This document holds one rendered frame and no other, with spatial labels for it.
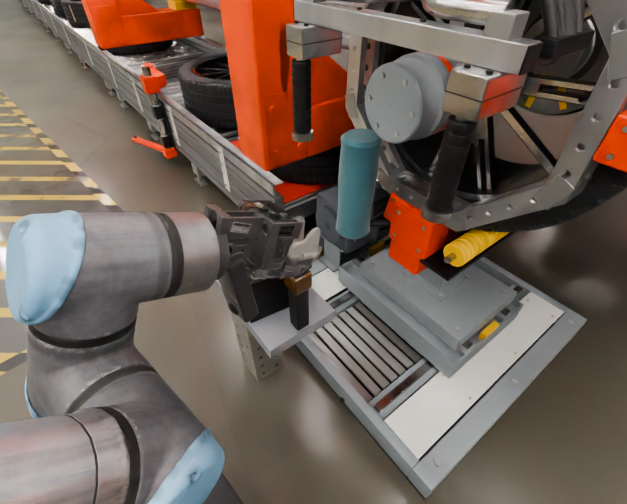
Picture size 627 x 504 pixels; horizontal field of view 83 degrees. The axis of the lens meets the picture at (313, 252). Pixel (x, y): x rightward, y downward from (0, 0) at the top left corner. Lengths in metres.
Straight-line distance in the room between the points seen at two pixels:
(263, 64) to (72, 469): 0.91
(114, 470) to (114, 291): 0.14
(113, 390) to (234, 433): 0.82
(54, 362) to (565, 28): 0.63
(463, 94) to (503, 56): 0.05
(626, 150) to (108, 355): 0.68
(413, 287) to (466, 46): 0.81
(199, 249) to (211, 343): 0.97
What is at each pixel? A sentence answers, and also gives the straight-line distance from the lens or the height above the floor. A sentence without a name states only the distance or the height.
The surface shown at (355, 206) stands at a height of 0.58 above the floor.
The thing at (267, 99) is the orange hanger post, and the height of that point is 0.73.
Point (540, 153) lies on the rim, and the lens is 0.82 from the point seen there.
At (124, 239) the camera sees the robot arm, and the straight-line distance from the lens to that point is 0.35.
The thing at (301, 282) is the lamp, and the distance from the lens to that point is 0.64.
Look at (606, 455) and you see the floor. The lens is 1.38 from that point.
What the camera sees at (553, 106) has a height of 0.72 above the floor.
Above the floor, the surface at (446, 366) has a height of 0.13.
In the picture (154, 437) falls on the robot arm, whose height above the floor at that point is 0.78.
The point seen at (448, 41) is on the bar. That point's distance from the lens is 0.52.
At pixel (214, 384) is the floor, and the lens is 1.24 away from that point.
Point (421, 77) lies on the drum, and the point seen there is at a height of 0.90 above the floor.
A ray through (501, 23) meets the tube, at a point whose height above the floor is 0.99.
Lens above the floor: 1.07
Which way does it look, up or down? 42 degrees down
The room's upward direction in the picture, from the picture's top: straight up
